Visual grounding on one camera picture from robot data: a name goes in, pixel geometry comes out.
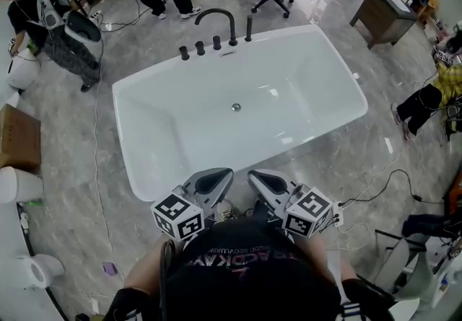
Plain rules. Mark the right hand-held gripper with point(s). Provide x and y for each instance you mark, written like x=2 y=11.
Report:
x=307 y=211

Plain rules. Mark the brown cardboard box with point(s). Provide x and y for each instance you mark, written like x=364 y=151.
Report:
x=18 y=139

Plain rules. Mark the person's right forearm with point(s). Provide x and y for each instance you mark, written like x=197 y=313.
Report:
x=325 y=258

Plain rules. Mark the person's dark trouser leg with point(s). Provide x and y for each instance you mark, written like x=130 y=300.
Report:
x=260 y=211

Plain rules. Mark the black faucet knob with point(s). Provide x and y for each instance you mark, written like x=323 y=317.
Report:
x=184 y=53
x=200 y=48
x=216 y=42

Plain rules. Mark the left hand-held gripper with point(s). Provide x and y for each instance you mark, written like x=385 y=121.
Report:
x=177 y=216

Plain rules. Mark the dark wooden cabinet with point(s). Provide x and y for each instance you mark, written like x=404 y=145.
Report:
x=386 y=20

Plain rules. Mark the white plastic chair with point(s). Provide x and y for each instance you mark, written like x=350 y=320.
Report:
x=404 y=269

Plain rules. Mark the black curved faucet spout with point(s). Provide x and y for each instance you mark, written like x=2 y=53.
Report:
x=231 y=24

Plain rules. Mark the dark blue cloth bundle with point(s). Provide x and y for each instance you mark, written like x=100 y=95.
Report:
x=429 y=225

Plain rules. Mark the white round appliance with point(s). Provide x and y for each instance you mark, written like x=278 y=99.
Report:
x=23 y=70

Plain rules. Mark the black hand shower wand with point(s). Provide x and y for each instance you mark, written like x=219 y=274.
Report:
x=248 y=29

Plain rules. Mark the white power strip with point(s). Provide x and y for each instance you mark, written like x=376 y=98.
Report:
x=337 y=215
x=96 y=15

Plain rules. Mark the person's black T-shirt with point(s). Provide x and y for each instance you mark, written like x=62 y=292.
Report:
x=245 y=287

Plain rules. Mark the white curved counter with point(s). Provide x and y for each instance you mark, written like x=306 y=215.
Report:
x=14 y=276

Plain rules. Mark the person's left forearm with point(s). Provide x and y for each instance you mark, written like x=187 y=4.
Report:
x=144 y=269

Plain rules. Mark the white bathtub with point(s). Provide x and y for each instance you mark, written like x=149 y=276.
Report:
x=180 y=125

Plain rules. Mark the purple floor piece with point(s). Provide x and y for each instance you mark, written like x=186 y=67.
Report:
x=110 y=268

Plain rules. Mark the person's white shoe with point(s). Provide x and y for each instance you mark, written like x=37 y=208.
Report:
x=225 y=209

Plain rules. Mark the orange plastic crate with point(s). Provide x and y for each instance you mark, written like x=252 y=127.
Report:
x=455 y=193

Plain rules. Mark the white cylinder bin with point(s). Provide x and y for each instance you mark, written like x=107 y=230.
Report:
x=21 y=184

